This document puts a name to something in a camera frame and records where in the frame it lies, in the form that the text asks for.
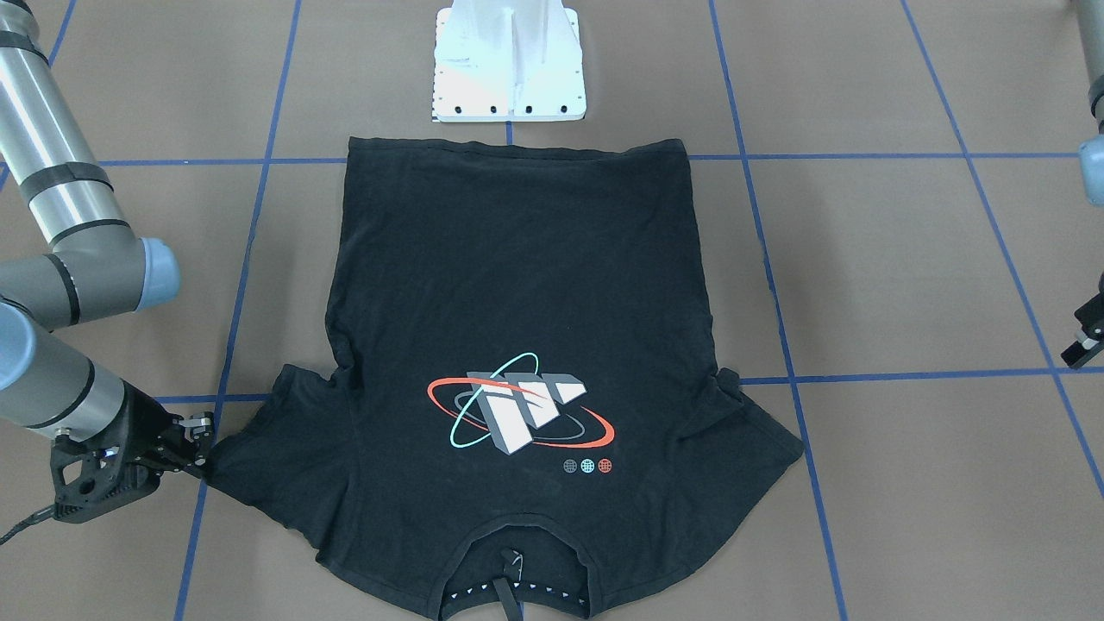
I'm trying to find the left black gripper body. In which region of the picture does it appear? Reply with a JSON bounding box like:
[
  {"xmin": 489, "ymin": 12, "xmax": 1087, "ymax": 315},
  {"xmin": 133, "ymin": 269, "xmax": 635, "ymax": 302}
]
[{"xmin": 1061, "ymin": 275, "xmax": 1103, "ymax": 369}]

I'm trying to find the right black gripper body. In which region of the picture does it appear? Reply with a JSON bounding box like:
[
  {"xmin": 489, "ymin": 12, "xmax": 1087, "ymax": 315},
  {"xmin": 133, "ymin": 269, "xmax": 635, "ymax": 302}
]
[{"xmin": 102, "ymin": 382, "xmax": 188, "ymax": 471}]

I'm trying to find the black graphic t-shirt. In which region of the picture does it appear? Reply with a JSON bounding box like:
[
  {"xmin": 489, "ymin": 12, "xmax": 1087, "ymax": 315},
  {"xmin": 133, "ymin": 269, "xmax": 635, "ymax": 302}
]
[{"xmin": 206, "ymin": 138, "xmax": 804, "ymax": 620}]

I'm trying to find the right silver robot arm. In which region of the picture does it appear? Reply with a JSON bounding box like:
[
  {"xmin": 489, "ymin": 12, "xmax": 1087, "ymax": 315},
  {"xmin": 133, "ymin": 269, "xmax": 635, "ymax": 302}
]
[{"xmin": 3, "ymin": 1, "xmax": 210, "ymax": 471}]

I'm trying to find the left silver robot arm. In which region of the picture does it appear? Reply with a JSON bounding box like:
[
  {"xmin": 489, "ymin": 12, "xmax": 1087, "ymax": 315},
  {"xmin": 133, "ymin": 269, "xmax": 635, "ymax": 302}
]
[{"xmin": 1061, "ymin": 1, "xmax": 1103, "ymax": 369}]

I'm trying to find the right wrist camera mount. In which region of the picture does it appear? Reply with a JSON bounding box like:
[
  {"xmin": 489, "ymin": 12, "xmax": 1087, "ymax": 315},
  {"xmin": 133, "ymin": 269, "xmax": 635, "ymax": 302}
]
[{"xmin": 50, "ymin": 434, "xmax": 161, "ymax": 525}]

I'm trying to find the black braided cable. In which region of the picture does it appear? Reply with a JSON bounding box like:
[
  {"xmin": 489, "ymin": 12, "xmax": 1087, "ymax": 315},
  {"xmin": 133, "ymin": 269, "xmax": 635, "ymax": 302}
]
[{"xmin": 0, "ymin": 505, "xmax": 59, "ymax": 546}]

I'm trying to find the white camera stand base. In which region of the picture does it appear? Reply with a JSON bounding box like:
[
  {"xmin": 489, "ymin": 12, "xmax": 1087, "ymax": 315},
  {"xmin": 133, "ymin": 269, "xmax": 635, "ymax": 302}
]
[{"xmin": 431, "ymin": 1, "xmax": 587, "ymax": 123}]

